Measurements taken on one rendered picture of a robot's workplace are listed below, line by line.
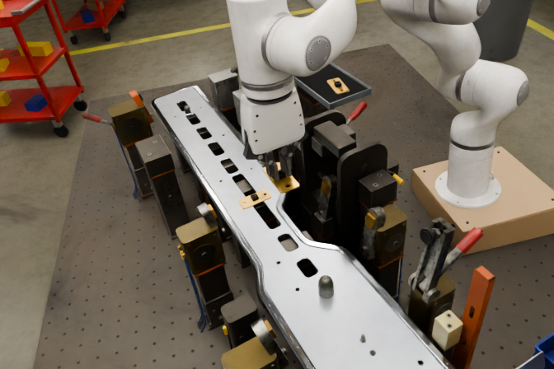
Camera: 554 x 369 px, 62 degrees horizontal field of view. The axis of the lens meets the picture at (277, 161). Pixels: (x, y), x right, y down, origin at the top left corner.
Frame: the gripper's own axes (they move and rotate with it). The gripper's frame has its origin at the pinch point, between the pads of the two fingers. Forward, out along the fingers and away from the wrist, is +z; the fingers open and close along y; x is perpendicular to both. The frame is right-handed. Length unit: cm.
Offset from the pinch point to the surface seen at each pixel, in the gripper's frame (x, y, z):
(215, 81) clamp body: -82, -13, 22
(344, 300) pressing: 11.4, -5.7, 29.7
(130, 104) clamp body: -85, 16, 22
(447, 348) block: 29.8, -15.6, 28.9
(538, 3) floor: -239, -385, 126
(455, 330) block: 29.8, -16.6, 24.1
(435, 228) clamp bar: 20.0, -19.0, 8.9
